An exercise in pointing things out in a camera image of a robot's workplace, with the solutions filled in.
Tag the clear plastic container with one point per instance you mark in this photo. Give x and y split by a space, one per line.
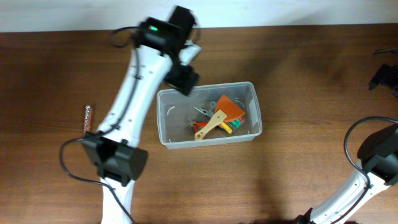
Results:
175 111

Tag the orange black long-nose pliers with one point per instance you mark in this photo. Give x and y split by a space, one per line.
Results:
204 112

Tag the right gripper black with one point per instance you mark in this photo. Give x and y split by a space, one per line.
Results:
391 72

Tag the screwdriver set clear case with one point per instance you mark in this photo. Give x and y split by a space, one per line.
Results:
225 113

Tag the socket bit rail orange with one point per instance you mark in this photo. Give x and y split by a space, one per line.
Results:
87 119

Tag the small red-handled pliers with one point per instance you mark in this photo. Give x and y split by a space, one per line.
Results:
195 125

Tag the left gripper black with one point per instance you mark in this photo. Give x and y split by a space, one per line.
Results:
181 83

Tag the orange scraper wooden handle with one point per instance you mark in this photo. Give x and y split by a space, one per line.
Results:
202 133

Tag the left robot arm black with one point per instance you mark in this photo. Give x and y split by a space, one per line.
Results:
161 55

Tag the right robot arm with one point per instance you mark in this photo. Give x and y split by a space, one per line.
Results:
375 171

